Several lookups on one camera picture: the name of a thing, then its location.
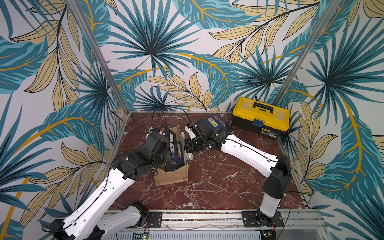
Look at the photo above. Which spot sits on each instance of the yellow black toolbox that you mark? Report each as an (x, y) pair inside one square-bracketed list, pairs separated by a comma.
[(261, 118)]

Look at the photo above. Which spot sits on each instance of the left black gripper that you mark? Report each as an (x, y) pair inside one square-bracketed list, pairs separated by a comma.
[(166, 149)]

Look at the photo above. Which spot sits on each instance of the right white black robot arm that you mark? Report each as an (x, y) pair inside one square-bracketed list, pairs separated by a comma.
[(277, 170)]

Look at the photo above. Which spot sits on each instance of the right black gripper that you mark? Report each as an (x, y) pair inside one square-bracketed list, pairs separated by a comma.
[(190, 144)]

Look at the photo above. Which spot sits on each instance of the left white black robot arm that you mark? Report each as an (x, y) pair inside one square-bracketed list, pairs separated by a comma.
[(87, 222)]

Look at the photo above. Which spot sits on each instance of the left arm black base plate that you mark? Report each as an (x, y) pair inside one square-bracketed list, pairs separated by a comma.
[(153, 220)]

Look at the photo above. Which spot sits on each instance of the dark blue Guiguzi book back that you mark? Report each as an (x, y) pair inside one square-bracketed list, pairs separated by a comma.
[(225, 124)]

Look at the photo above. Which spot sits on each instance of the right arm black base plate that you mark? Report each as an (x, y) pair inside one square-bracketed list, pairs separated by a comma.
[(249, 218)]

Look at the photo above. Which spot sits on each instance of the aluminium front rail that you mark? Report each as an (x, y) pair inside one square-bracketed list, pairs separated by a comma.
[(298, 224)]

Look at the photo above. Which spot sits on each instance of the dark wolf title book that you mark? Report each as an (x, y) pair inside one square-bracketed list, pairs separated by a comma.
[(177, 160)]

